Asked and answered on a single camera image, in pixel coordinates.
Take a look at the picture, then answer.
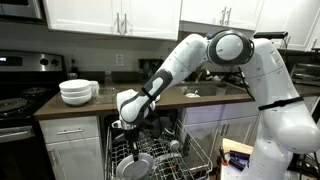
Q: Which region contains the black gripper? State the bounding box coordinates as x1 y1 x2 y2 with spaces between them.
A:
123 128 141 163

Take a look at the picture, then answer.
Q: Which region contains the black dishwasher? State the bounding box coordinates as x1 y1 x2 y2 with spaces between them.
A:
99 109 214 180

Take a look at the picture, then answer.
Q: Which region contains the small white cup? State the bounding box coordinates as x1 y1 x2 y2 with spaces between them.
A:
169 139 181 150

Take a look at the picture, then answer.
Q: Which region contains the black cup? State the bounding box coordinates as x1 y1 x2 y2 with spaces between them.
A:
182 133 193 158

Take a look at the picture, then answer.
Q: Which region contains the clear glass dish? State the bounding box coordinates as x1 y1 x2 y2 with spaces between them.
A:
94 87 118 105

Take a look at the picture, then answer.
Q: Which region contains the clear glass bottle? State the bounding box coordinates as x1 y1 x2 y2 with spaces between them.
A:
103 69 116 90

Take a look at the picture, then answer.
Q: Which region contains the white mug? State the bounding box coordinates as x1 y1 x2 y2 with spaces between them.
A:
89 80 100 98

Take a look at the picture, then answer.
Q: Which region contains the white ceramic bowl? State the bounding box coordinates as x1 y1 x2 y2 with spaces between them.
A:
58 78 92 93
59 88 93 99
60 93 93 107

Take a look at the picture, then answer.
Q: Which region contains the white dish cloth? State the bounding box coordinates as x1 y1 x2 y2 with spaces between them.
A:
184 92 201 99

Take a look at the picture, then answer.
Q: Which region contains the white sink base cabinet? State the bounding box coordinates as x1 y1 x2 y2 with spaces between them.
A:
179 101 264 161

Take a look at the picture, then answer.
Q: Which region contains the black coffee maker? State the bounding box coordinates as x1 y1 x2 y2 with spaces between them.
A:
138 58 166 84

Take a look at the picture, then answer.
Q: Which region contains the orange black clamp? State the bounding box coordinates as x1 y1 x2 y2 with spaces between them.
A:
218 146 231 168

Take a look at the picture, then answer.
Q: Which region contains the steel kitchen sink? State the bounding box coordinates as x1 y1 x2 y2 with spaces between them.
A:
174 81 250 98

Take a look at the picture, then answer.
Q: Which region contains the wooden board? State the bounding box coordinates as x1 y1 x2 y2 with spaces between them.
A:
221 137 255 157

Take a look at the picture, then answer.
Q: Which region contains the steel faucet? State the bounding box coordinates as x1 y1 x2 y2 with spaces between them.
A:
194 65 212 83

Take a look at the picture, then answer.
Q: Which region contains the dark glass bottle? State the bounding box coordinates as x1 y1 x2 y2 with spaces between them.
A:
69 55 80 80

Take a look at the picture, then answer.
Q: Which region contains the black purple tool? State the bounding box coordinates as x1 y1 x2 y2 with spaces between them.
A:
228 149 251 173

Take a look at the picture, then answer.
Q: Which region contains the clear cup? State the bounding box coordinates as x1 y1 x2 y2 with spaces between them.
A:
215 83 228 97

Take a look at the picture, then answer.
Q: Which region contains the black dish drying rack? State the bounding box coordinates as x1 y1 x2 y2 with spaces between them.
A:
228 70 250 89

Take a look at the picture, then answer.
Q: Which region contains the white upper cabinet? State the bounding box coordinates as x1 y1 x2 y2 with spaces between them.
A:
42 0 183 42
179 0 265 38
256 0 320 52

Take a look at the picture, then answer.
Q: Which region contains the black steel stove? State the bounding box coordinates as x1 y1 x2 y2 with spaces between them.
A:
0 49 67 180

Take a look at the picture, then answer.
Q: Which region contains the steel microwave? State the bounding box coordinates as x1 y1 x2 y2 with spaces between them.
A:
0 0 46 24

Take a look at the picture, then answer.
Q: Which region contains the black toaster oven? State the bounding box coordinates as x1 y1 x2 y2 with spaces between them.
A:
289 62 320 88

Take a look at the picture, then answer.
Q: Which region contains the wire dishwasher rack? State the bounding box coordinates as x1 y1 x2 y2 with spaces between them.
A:
104 117 214 180

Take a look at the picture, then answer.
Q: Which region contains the metal drawer handle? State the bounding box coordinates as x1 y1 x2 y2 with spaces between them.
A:
55 128 84 136

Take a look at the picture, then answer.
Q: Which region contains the white wall outlet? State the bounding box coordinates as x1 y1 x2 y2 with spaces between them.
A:
115 53 125 66

